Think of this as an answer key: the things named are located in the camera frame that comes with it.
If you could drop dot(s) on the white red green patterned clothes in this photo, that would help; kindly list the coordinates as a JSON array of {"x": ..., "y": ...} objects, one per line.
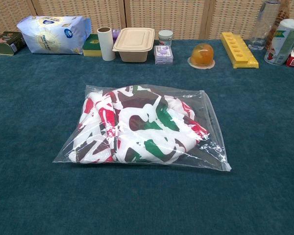
[{"x": 137, "y": 117}]

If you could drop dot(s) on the clear plastic zip bag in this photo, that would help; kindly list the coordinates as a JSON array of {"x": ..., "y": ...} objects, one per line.
[{"x": 212, "y": 137}]

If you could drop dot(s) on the clear purple small box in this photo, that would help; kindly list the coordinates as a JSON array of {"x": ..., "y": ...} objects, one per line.
[{"x": 163, "y": 55}]

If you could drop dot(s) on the beige lidded lunch box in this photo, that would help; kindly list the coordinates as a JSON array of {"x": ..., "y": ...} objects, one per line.
[{"x": 134, "y": 41}]

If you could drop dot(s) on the white paper roll tube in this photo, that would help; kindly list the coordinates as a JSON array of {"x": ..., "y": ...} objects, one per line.
[{"x": 107, "y": 46}]

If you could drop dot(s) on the small white lidded jar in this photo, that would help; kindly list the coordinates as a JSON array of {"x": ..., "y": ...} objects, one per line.
[{"x": 165, "y": 36}]

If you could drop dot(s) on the orange jelly cup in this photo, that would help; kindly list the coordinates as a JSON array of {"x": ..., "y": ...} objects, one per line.
[{"x": 202, "y": 55}]

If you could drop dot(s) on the purple cardboard box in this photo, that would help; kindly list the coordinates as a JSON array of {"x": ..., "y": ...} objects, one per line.
[{"x": 116, "y": 34}]

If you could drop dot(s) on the yellow green sponge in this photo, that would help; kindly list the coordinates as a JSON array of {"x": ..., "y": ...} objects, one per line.
[{"x": 90, "y": 47}]

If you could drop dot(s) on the woven folding screen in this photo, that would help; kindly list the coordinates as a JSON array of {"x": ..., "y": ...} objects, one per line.
[{"x": 174, "y": 17}]

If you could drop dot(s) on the teal blue tablecloth-covered table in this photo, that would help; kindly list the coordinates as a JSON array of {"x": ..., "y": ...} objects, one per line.
[{"x": 39, "y": 122}]

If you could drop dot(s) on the yellow tray with holes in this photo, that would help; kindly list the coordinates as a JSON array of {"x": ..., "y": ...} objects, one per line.
[{"x": 237, "y": 49}]

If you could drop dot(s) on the blue white tissue pack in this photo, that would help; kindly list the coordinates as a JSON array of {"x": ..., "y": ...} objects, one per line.
[{"x": 51, "y": 34}]

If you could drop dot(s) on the clear plastic water bottle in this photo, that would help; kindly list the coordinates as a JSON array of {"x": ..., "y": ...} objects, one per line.
[{"x": 264, "y": 24}]

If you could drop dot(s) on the white green cylinder can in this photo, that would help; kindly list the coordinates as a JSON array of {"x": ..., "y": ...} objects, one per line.
[{"x": 281, "y": 41}]

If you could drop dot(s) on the dark green tin can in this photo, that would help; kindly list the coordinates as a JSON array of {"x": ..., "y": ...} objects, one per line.
[{"x": 5, "y": 44}]

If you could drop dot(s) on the brown patterned bottle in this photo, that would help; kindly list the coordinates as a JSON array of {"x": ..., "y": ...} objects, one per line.
[{"x": 283, "y": 12}]

